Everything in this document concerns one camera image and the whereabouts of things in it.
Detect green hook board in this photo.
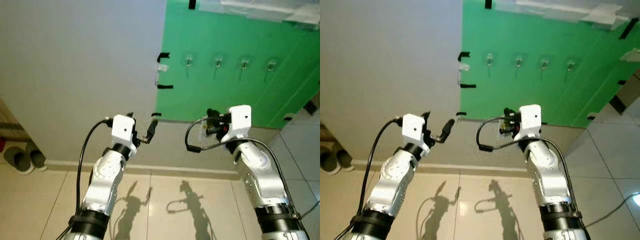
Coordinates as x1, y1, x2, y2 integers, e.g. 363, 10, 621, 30
457, 0, 640, 128
155, 0, 321, 130

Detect grey slipper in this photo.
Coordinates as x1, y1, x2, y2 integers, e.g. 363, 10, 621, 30
334, 147, 355, 172
2, 146, 35, 176
320, 150, 342, 176
24, 141, 49, 172

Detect clear plastic sheet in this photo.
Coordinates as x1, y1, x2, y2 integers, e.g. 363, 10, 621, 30
495, 0, 632, 30
197, 0, 321, 31

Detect wooden slatted rack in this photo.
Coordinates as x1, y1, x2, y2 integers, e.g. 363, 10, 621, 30
0, 97, 27, 146

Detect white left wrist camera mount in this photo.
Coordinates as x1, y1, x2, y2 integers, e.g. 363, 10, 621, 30
110, 114, 137, 149
401, 113, 427, 148

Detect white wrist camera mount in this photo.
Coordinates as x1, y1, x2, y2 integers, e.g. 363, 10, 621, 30
515, 104, 544, 142
401, 113, 427, 148
219, 104, 253, 144
110, 114, 137, 149

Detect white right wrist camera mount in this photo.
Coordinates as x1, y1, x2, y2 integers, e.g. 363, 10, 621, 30
219, 104, 253, 144
515, 104, 544, 142

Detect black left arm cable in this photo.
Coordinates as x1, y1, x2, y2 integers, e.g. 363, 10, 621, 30
75, 117, 114, 223
366, 117, 404, 223

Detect grey floor wire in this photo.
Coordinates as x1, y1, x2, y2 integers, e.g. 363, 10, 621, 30
584, 192, 640, 229
299, 199, 321, 219

